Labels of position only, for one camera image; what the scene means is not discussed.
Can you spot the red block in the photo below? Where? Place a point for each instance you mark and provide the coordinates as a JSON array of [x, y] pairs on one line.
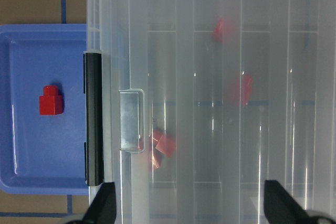
[[51, 102], [224, 30], [240, 90], [160, 145]]

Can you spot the red block in box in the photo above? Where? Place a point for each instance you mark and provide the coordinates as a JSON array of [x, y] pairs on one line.
[[240, 90], [224, 30], [160, 145]]

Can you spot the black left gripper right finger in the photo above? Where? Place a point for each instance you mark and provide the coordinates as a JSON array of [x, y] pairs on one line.
[[280, 207]]

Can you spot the blue plastic tray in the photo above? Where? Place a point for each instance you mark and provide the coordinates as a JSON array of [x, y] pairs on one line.
[[42, 154]]

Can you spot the clear plastic box lid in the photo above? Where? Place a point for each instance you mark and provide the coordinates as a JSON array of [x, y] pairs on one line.
[[161, 69]]

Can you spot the black box latch handle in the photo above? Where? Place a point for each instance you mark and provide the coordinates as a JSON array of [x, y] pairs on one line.
[[92, 79]]

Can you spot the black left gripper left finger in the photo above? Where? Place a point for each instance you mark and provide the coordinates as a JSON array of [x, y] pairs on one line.
[[103, 208]]

